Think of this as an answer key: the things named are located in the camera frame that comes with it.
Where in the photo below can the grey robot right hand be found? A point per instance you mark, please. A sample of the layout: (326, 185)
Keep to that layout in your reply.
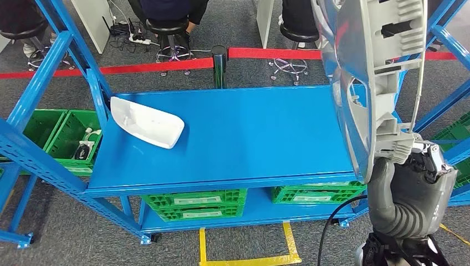
(415, 198)

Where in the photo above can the grey plastic wheel hubcap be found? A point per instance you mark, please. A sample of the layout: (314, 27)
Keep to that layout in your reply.
(352, 91)

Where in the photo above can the yellow floor tape outline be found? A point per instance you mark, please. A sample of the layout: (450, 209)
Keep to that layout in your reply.
(455, 235)

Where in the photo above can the black stool chrome base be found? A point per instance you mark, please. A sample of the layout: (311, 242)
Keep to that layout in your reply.
(167, 25)
(18, 31)
(297, 36)

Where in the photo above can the red barrier belt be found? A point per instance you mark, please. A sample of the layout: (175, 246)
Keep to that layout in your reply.
(110, 68)
(275, 53)

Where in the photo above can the white desk panel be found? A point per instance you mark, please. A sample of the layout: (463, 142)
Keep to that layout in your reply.
(264, 22)
(92, 22)

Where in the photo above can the white plastic mirror cover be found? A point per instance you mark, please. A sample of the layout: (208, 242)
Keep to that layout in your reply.
(147, 123)

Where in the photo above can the white power strip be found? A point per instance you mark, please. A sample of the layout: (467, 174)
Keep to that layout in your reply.
(139, 38)

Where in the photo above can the white power adapter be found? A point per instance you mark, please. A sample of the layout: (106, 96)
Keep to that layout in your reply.
(93, 134)

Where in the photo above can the black round device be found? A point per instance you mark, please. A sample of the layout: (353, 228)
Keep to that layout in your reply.
(83, 151)

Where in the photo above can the black router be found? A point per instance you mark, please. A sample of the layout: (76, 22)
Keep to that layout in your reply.
(119, 27)

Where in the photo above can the yellow floor tape strip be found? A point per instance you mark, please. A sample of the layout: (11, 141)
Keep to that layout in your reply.
(7, 202)

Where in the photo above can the black barrier post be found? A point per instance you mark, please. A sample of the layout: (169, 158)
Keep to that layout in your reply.
(219, 66)

